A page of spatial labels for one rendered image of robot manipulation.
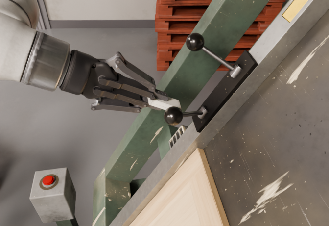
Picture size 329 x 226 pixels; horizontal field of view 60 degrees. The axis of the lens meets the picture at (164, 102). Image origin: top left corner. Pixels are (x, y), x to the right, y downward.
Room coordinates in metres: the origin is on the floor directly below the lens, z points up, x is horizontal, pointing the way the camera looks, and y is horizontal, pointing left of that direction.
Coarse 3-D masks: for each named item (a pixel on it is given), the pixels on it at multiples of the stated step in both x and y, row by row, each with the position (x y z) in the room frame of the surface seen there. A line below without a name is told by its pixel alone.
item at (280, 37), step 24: (312, 0) 0.47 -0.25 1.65; (288, 24) 0.48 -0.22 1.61; (312, 24) 0.48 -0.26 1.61; (264, 48) 0.48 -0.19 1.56; (288, 48) 0.47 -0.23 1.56; (264, 72) 0.47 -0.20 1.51; (240, 96) 0.46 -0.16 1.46; (216, 120) 0.45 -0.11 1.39; (192, 144) 0.44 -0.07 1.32; (168, 168) 0.44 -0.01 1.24; (144, 192) 0.44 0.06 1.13; (120, 216) 0.44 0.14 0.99
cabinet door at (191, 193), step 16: (192, 160) 0.43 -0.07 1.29; (176, 176) 0.42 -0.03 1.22; (192, 176) 0.39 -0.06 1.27; (208, 176) 0.37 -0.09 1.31; (160, 192) 0.42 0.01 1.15; (176, 192) 0.39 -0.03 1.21; (192, 192) 0.36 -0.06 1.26; (208, 192) 0.33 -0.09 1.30; (144, 208) 0.42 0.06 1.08; (160, 208) 0.38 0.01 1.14; (176, 208) 0.35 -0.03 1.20; (192, 208) 0.33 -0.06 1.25; (208, 208) 0.30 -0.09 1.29; (144, 224) 0.38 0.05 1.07; (160, 224) 0.35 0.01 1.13; (176, 224) 0.32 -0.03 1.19; (192, 224) 0.30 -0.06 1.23; (208, 224) 0.27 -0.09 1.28; (224, 224) 0.26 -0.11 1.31
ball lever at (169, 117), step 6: (168, 108) 0.42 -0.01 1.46; (174, 108) 0.41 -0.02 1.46; (204, 108) 0.47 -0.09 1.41; (168, 114) 0.40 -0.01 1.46; (174, 114) 0.40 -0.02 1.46; (180, 114) 0.40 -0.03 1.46; (186, 114) 0.43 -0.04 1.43; (192, 114) 0.44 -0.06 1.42; (198, 114) 0.45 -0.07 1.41; (204, 114) 0.46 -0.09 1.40; (168, 120) 0.40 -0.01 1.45; (174, 120) 0.39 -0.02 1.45; (180, 120) 0.40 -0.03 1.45
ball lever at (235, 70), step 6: (192, 36) 0.51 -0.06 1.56; (198, 36) 0.51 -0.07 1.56; (186, 42) 0.52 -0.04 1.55; (192, 42) 0.51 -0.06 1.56; (198, 42) 0.51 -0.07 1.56; (204, 42) 0.52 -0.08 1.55; (192, 48) 0.50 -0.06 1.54; (198, 48) 0.50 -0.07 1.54; (204, 48) 0.51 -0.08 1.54; (210, 54) 0.50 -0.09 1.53; (216, 54) 0.50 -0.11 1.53; (222, 60) 0.49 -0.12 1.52; (228, 66) 0.49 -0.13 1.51; (234, 66) 0.49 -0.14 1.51; (240, 66) 0.48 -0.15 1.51; (234, 72) 0.48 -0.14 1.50; (240, 72) 0.47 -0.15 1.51; (234, 78) 0.47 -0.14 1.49
